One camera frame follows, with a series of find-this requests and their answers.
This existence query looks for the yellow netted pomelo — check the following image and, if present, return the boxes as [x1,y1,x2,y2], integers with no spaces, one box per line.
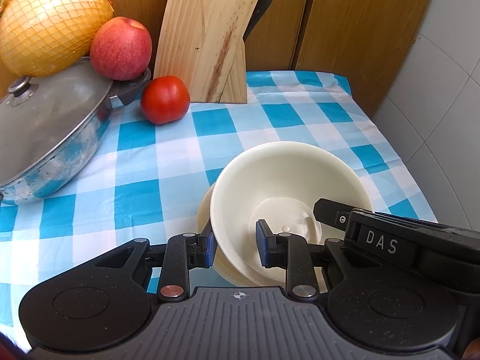
[1,0,114,77]

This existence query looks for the red tomato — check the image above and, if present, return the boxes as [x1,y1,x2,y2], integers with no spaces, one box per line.
[141,76,191,125]

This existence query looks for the cream bowl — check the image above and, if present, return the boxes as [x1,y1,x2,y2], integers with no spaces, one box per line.
[197,185,285,288]
[202,141,374,287]

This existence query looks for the wooden knife block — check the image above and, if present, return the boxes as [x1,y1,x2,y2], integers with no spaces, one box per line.
[153,0,258,104]

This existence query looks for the black scissors in block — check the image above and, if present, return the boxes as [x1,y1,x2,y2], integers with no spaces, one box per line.
[242,0,273,41]

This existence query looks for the red apple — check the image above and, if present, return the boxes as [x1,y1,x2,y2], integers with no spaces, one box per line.
[89,16,152,80]

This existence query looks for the blue white checkered tablecloth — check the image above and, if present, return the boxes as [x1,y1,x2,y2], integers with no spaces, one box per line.
[1,71,434,349]

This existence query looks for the wooden cabinet doors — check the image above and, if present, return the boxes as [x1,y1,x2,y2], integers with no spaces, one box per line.
[0,0,440,117]

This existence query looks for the steel pan with lid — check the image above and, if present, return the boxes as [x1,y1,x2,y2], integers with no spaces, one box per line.
[1,57,151,205]

